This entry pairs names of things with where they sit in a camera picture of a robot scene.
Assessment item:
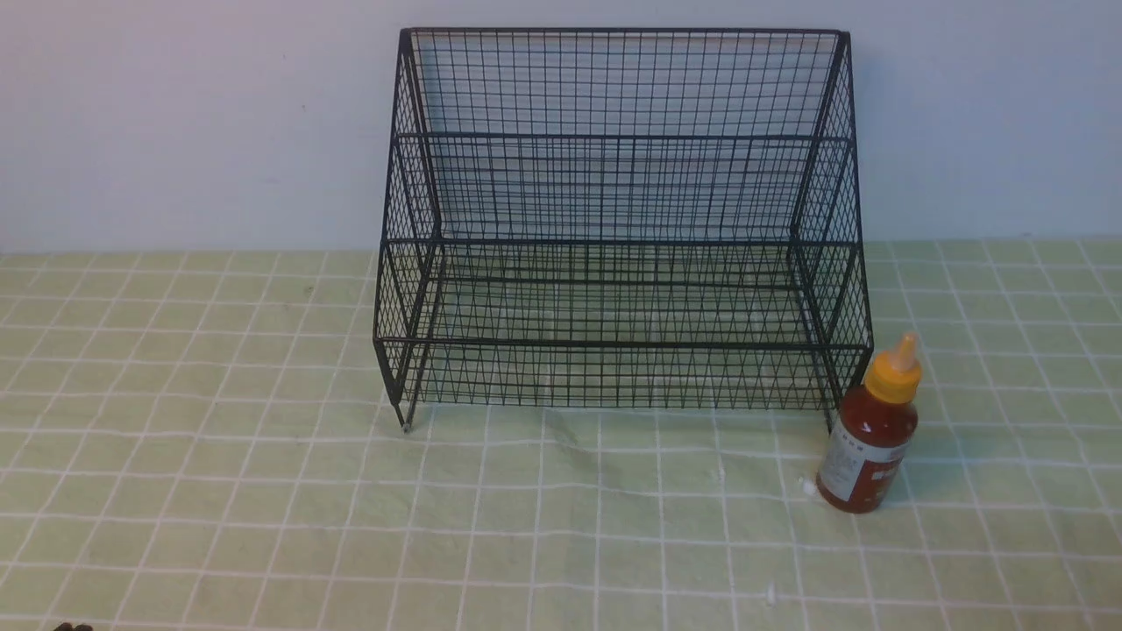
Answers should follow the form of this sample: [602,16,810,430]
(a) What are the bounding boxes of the red sauce bottle yellow cap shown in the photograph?
[816,332,922,514]

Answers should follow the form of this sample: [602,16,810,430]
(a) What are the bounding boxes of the green checkered tablecloth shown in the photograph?
[1,239,1121,630]

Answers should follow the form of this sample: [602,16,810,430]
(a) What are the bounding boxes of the small dark object at edge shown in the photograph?
[53,622,95,631]

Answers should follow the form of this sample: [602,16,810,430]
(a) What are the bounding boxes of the black wire mesh rack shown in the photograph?
[373,25,874,431]

